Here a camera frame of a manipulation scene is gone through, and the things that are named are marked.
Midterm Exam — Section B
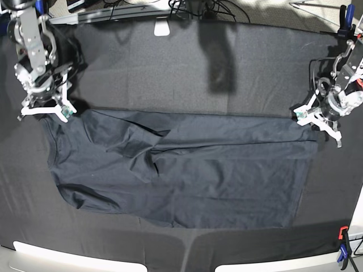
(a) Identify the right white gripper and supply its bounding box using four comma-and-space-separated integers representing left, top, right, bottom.
17, 82, 77, 122

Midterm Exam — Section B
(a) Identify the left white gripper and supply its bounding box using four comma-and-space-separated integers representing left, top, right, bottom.
293, 93, 344, 148

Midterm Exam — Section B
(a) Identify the dark navy t-shirt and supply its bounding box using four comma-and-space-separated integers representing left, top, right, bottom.
42, 109, 318, 230

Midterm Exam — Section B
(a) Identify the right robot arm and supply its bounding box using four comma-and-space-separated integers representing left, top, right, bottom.
1, 1, 82, 122

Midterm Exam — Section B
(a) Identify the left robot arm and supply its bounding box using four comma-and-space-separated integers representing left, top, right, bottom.
293, 35, 362, 148

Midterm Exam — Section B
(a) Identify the blue clamp top left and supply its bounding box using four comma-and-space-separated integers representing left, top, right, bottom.
35, 0, 50, 27

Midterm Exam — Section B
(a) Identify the blue clamp top right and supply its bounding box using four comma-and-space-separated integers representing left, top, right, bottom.
337, 4, 356, 38

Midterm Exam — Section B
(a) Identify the white tag on cloth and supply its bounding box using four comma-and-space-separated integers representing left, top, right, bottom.
154, 17, 170, 37

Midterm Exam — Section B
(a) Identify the blue orange clamp bottom right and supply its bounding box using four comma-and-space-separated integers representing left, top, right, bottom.
337, 226, 359, 272

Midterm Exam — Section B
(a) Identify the black cable bundle top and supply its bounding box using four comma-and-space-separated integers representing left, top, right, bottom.
167, 0, 252, 23

